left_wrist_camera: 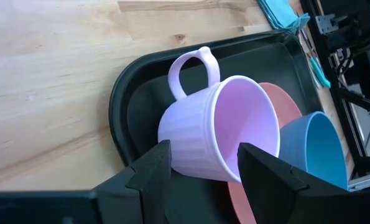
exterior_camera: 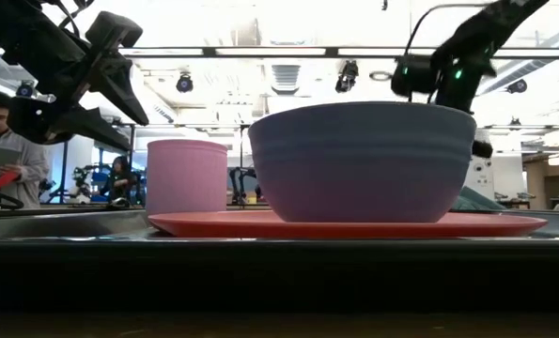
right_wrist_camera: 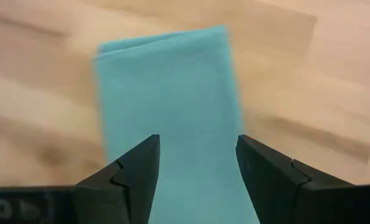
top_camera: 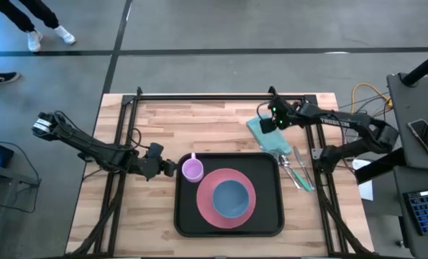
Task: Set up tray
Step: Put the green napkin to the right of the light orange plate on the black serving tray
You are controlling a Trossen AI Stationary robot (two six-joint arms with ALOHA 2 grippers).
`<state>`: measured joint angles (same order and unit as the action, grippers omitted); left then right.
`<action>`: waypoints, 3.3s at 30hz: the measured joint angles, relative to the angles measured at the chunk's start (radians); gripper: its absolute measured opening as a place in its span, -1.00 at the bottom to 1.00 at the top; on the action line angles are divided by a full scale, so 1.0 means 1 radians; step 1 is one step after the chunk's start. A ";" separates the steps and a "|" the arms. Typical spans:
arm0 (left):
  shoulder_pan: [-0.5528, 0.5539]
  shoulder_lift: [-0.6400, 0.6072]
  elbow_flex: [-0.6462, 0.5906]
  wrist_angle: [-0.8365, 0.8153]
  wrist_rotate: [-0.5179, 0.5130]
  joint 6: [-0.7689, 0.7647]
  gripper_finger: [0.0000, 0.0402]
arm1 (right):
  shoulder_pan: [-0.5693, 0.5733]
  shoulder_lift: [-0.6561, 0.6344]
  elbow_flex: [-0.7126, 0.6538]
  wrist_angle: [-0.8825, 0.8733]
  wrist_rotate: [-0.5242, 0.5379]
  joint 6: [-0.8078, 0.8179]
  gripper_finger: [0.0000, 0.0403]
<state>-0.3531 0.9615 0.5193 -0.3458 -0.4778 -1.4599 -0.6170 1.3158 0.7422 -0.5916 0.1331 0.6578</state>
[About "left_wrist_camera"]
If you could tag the pink plate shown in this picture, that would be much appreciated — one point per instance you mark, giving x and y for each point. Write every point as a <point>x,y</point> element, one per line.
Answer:
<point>284,99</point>

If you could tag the pink ribbed mug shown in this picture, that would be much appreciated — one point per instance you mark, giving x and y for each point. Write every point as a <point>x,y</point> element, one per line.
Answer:
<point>197,133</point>

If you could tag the blue bowl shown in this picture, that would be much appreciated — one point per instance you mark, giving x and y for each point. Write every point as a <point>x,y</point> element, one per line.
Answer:
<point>318,146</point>

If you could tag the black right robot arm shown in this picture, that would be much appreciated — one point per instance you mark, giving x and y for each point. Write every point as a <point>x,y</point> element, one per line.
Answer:
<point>352,34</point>

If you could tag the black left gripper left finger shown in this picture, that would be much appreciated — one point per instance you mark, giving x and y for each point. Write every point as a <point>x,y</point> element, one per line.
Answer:
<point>150,193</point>

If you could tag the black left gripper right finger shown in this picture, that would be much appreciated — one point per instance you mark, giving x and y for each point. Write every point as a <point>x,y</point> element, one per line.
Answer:
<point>265,186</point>

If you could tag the black serving tray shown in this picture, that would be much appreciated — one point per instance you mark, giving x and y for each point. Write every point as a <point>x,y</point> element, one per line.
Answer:
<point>147,102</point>

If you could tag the silver aluminium rail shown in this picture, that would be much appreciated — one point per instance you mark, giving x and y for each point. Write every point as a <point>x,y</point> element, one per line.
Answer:
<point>368,182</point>

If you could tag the black aluminium table frame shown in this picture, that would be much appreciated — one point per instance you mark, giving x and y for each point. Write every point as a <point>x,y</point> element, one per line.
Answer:
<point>343,99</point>

